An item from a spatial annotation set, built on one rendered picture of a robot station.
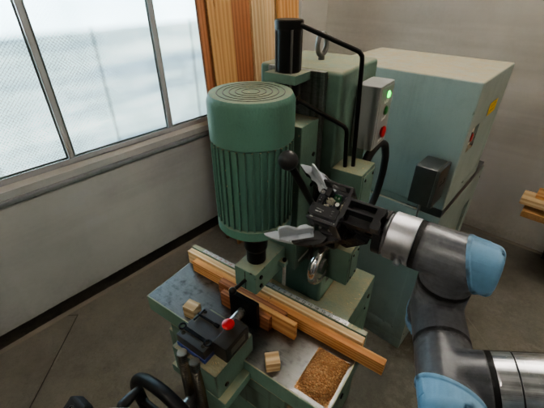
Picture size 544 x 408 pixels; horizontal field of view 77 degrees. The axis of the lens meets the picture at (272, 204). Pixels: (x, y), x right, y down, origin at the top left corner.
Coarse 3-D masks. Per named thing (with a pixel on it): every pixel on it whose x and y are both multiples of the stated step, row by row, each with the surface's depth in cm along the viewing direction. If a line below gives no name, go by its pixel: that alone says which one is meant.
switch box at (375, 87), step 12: (372, 84) 81; (384, 84) 81; (372, 96) 80; (384, 96) 81; (360, 108) 83; (372, 108) 82; (360, 120) 85; (372, 120) 83; (384, 120) 88; (360, 132) 86; (372, 132) 84; (360, 144) 88; (372, 144) 86
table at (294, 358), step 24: (192, 264) 113; (168, 288) 104; (192, 288) 104; (216, 288) 104; (168, 312) 98; (264, 336) 90; (264, 360) 84; (288, 360) 84; (240, 384) 82; (264, 384) 84; (288, 384) 79
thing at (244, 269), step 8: (272, 248) 94; (280, 248) 94; (272, 256) 91; (280, 256) 94; (240, 264) 89; (248, 264) 89; (264, 264) 89; (272, 264) 91; (240, 272) 88; (248, 272) 86; (256, 272) 86; (264, 272) 88; (272, 272) 93; (240, 280) 90; (248, 280) 88; (256, 280) 86; (264, 280) 90; (248, 288) 90; (256, 288) 88
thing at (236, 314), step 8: (232, 296) 90; (240, 296) 89; (232, 304) 92; (240, 304) 90; (248, 304) 88; (256, 304) 87; (232, 312) 94; (240, 312) 89; (248, 312) 90; (256, 312) 88; (248, 320) 91; (256, 320) 89; (256, 328) 91
